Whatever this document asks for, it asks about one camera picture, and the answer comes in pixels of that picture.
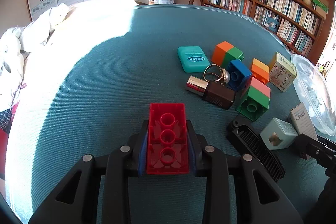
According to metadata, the white tall carton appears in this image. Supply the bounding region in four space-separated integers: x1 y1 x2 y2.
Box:
288 102 318 140

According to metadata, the pale green small box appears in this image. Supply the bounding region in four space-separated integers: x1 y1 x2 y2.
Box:
260 118 298 150

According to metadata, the red long building brick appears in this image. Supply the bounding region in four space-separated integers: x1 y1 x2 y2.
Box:
146 103 190 175

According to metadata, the brown and silver lipstick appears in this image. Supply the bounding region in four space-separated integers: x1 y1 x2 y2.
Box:
186 76 236 110

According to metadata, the pink and green brick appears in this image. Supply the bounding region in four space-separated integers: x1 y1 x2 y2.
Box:
236 77 271 122

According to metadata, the yellow medicine box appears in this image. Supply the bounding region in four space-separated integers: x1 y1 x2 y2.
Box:
269 52 297 92

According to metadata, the gold pearl ring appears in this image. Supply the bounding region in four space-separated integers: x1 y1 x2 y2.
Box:
203 64 231 85

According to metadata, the orange and yellow brick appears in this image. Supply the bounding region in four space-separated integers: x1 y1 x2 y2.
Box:
250 58 269 85

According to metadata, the blue building brick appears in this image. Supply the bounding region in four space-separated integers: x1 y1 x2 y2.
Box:
227 59 252 92

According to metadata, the teal Glide floss box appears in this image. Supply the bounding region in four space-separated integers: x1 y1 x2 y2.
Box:
177 46 210 73

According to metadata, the clear plastic bin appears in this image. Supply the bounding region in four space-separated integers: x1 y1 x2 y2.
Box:
290 54 335 137

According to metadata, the teal table cloth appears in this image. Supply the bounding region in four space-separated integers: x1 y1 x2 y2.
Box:
31 5 328 223

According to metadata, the orange and green brick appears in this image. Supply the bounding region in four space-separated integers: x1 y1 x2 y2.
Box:
211 41 244 69

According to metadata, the wooden bookshelf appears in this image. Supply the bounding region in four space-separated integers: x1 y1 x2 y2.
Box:
202 0 326 64

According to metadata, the white bedding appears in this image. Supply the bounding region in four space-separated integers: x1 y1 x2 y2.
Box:
1 0 137 111

